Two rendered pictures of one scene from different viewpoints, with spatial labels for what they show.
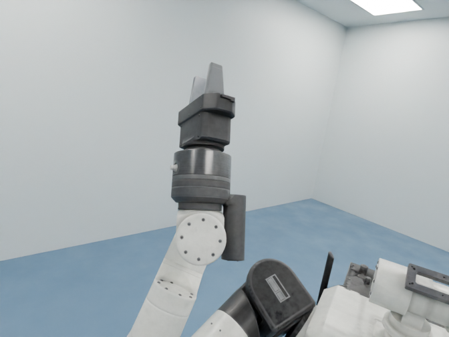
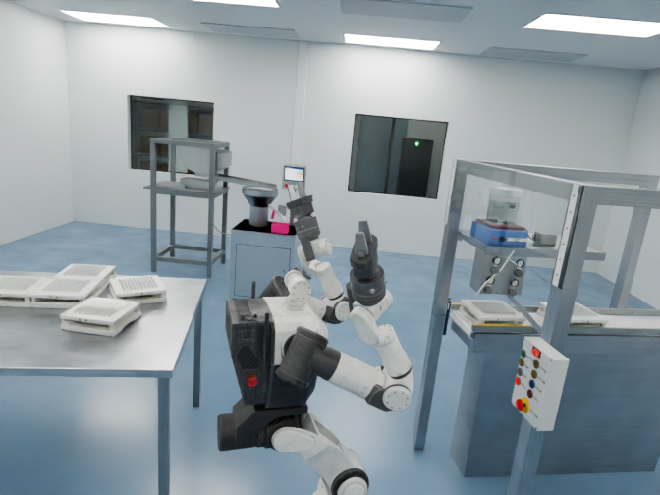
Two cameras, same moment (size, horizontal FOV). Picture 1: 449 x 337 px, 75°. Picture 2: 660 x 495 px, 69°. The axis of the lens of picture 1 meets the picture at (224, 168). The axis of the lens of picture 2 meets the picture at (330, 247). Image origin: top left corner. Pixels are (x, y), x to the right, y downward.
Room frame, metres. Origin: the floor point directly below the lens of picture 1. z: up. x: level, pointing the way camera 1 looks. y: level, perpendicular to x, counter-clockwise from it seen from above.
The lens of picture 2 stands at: (1.35, 0.75, 1.81)
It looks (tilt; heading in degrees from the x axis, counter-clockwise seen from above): 14 degrees down; 223
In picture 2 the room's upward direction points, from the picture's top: 5 degrees clockwise
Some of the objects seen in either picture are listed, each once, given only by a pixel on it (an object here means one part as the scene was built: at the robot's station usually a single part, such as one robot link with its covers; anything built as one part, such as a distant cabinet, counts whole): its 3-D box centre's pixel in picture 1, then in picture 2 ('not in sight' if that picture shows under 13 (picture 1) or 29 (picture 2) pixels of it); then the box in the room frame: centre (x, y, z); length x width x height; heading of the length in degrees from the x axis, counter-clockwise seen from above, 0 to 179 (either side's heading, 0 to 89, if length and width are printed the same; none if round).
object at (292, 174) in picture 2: not in sight; (293, 195); (-1.90, -2.87, 1.07); 0.23 x 0.10 x 0.62; 131
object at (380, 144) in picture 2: not in sight; (396, 157); (-4.50, -3.56, 1.43); 1.38 x 0.01 x 1.16; 131
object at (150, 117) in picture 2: not in sight; (172, 136); (-2.28, -6.10, 1.43); 1.32 x 0.01 x 1.11; 131
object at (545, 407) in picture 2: not in sight; (537, 382); (-0.23, 0.29, 1.03); 0.17 x 0.06 x 0.26; 53
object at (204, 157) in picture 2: not in sight; (209, 211); (-1.55, -3.86, 0.75); 1.43 x 1.06 x 1.50; 131
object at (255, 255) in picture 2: not in sight; (266, 262); (-1.65, -2.94, 0.38); 0.63 x 0.57 x 0.76; 131
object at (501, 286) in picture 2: not in sight; (498, 271); (-0.83, -0.17, 1.20); 0.22 x 0.11 x 0.20; 143
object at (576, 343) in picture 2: not in sight; (575, 333); (-1.37, 0.08, 0.83); 1.30 x 0.29 x 0.10; 143
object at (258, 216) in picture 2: not in sight; (265, 206); (-1.66, -3.01, 0.95); 0.49 x 0.36 x 0.38; 131
